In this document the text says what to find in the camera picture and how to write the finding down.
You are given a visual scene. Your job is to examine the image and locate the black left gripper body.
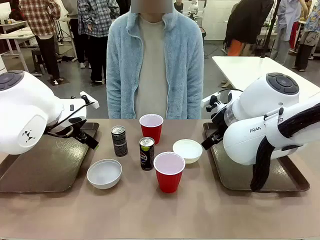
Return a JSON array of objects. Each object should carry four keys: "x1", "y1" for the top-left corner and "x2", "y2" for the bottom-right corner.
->
[{"x1": 66, "y1": 115, "x2": 88, "y2": 142}]

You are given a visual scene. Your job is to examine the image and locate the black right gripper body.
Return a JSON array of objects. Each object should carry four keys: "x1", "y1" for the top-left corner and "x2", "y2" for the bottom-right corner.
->
[{"x1": 210, "y1": 112, "x2": 229, "y2": 138}]

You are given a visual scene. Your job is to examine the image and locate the white plastic bowl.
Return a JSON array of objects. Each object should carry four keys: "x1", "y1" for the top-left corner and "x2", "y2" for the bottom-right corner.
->
[
  {"x1": 172, "y1": 138, "x2": 204, "y2": 165},
  {"x1": 86, "y1": 158, "x2": 123, "y2": 190}
]

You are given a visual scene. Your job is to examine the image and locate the black can grey print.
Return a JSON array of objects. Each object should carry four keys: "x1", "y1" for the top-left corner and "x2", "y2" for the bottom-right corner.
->
[{"x1": 110, "y1": 125, "x2": 129, "y2": 158}]

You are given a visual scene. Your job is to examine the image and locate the red plastic cup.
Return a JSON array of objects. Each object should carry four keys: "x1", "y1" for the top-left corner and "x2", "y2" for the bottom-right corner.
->
[
  {"x1": 153, "y1": 151, "x2": 186, "y2": 194},
  {"x1": 138, "y1": 113, "x2": 164, "y2": 146}
]

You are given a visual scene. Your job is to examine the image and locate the black Pepsi can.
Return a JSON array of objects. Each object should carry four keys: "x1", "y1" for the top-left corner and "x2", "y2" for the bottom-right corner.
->
[{"x1": 138, "y1": 136, "x2": 155, "y2": 172}]

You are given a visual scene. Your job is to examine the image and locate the dark brown plastic tray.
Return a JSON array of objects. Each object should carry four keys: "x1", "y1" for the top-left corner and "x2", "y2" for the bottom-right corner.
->
[
  {"x1": 202, "y1": 121, "x2": 311, "y2": 193},
  {"x1": 0, "y1": 121, "x2": 100, "y2": 194}
]

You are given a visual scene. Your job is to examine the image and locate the white table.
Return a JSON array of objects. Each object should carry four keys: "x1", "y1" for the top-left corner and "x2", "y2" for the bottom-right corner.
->
[{"x1": 211, "y1": 55, "x2": 320, "y2": 100}]

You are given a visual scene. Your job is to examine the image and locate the person in blue fleece jacket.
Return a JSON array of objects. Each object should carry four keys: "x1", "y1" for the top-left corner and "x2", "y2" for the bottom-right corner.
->
[{"x1": 106, "y1": 0, "x2": 205, "y2": 120}]

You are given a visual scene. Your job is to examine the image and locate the black stool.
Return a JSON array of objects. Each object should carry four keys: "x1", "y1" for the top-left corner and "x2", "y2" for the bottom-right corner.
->
[{"x1": 30, "y1": 48, "x2": 47, "y2": 75}]

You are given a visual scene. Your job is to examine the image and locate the person in black jacket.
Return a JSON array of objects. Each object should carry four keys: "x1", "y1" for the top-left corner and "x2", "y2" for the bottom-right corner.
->
[{"x1": 224, "y1": 0, "x2": 275, "y2": 57}]

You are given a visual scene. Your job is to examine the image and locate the person in blue plaid shirt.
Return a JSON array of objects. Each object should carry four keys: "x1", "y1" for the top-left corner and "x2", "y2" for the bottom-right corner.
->
[{"x1": 76, "y1": 0, "x2": 120, "y2": 85}]

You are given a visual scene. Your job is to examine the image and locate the white desk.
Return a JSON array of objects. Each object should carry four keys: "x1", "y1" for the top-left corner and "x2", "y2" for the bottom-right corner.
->
[{"x1": 0, "y1": 19, "x2": 37, "y2": 74}]

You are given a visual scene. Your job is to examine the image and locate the black stand pole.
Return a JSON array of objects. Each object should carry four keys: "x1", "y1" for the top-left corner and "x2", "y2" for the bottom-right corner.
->
[{"x1": 259, "y1": 0, "x2": 281, "y2": 60}]

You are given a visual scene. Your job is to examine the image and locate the person in red plaid shirt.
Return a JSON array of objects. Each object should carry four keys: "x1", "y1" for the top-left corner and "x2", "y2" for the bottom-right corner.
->
[{"x1": 18, "y1": 0, "x2": 62, "y2": 86}]

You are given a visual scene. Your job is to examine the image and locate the person in light blue shirt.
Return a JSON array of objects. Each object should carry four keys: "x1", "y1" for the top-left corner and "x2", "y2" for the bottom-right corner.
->
[{"x1": 271, "y1": 0, "x2": 305, "y2": 66}]

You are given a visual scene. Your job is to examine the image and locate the person in patterned shirt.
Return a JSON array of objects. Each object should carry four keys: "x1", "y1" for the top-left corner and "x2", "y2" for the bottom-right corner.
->
[{"x1": 292, "y1": 0, "x2": 320, "y2": 72}]

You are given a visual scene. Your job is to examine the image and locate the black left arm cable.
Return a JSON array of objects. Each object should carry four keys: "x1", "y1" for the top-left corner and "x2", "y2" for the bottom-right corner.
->
[{"x1": 44, "y1": 98, "x2": 90, "y2": 139}]

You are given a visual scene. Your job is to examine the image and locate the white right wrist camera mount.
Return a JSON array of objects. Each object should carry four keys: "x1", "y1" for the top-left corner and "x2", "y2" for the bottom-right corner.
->
[{"x1": 200, "y1": 90, "x2": 222, "y2": 113}]

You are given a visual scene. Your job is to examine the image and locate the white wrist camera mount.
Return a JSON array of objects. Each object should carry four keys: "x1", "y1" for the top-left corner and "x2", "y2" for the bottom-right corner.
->
[
  {"x1": 200, "y1": 90, "x2": 222, "y2": 113},
  {"x1": 79, "y1": 91, "x2": 100, "y2": 109}
]

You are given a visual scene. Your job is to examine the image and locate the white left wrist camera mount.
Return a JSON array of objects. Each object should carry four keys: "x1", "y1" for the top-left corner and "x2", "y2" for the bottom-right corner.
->
[{"x1": 79, "y1": 91, "x2": 100, "y2": 109}]

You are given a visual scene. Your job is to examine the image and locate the thin black cable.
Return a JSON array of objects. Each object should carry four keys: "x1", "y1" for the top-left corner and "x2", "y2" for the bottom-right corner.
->
[{"x1": 218, "y1": 88, "x2": 243, "y2": 95}]

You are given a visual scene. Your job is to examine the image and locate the black sleeved cable bundle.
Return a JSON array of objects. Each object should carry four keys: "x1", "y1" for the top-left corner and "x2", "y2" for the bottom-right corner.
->
[{"x1": 249, "y1": 102, "x2": 320, "y2": 193}]

